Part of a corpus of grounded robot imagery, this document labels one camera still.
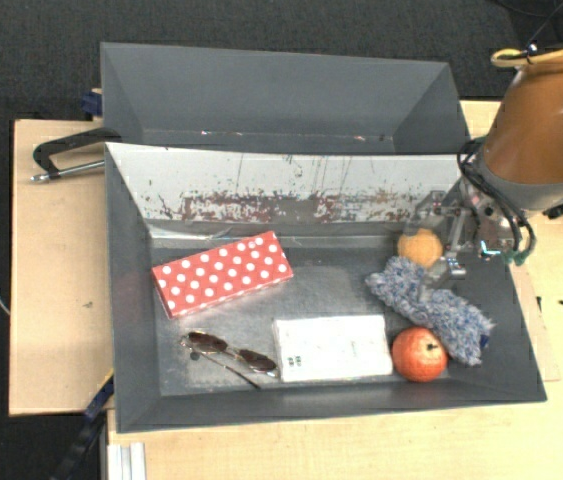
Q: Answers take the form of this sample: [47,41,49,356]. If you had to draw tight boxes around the red apple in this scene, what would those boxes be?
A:
[390,325,450,384]

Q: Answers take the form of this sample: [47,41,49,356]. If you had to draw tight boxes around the blue and white fuzzy cloth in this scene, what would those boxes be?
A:
[364,255,497,368]

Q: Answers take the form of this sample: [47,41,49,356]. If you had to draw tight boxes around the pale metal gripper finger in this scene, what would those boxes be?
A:
[412,190,450,233]
[419,254,468,302]

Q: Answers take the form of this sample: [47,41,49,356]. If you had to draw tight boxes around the red box with white dots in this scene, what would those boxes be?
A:
[151,230,295,320]

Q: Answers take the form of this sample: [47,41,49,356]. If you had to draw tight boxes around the sunglasses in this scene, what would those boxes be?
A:
[179,330,281,390]

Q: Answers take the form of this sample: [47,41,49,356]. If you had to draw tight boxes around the orange ball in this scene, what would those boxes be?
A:
[396,228,444,270]

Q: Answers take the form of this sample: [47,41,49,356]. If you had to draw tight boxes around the grey metal bin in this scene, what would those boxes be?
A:
[99,41,549,434]

